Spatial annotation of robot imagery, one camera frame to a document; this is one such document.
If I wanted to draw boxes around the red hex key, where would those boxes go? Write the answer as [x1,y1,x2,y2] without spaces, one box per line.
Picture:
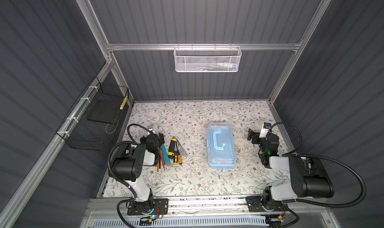
[159,148,166,170]

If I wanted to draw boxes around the blue plastic tool box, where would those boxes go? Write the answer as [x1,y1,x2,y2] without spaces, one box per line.
[207,123,237,169]

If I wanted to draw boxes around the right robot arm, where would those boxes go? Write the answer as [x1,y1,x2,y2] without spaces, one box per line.
[247,128,335,204]

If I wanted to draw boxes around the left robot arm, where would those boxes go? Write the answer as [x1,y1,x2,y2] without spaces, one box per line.
[107,133,165,206]

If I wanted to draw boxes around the yellow black ratchet screwdriver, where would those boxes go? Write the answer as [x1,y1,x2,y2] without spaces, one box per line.
[168,137,177,161]

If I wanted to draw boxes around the small yellow black screwdriver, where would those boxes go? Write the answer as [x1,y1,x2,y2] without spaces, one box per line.
[174,151,183,165]

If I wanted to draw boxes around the yellow marker in basket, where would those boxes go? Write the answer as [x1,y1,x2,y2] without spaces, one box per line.
[120,96,128,110]

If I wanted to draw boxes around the black foam pad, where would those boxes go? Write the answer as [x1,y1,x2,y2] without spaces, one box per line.
[87,100,123,125]

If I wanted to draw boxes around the items in white basket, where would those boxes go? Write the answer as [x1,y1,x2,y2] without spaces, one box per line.
[196,62,238,72]

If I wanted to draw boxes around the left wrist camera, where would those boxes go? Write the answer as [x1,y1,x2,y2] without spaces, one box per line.
[147,125,156,134]

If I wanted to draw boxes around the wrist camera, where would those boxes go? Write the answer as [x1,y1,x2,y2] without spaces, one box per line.
[259,123,272,138]
[147,125,156,134]

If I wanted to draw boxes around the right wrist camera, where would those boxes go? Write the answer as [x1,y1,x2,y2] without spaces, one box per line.
[259,123,272,138]

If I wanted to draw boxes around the black wire basket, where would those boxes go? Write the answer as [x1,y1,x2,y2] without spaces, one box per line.
[57,77,130,152]

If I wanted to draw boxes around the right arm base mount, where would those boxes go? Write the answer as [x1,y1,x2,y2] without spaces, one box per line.
[245,196,288,213]

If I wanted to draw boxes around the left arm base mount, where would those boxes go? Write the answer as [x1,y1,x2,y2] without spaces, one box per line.
[127,199,169,216]

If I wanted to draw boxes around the white perforated cable duct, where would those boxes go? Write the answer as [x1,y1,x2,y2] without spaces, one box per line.
[89,215,271,228]

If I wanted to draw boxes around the aluminium front rail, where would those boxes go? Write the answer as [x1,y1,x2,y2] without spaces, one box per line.
[86,196,328,219]

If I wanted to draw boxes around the white wire mesh basket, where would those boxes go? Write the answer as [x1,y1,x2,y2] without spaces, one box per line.
[173,46,242,73]

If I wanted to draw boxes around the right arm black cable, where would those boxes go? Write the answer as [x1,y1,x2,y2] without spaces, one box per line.
[269,121,367,209]

